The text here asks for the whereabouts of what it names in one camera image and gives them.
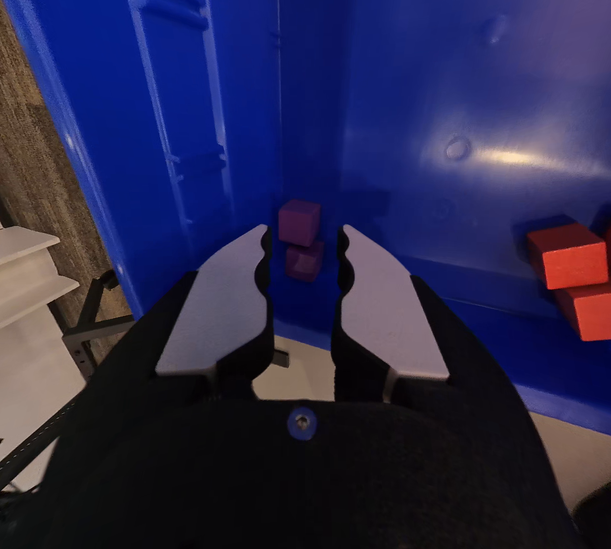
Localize blue plastic bin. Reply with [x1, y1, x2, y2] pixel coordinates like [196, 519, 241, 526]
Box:
[0, 0, 611, 437]

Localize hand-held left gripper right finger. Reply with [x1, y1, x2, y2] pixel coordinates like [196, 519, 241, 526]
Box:
[331, 224, 450, 404]

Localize black mesh chair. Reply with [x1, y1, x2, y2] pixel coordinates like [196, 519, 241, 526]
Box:
[572, 482, 611, 549]

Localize purple wooden cube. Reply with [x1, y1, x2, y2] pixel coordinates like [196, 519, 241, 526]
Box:
[285, 240, 325, 283]
[278, 200, 321, 246]

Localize white layered panels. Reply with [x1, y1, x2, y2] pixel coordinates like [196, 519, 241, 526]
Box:
[0, 224, 81, 330]

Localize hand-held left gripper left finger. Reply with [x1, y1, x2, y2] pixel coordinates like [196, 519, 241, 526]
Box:
[155, 224, 275, 401]

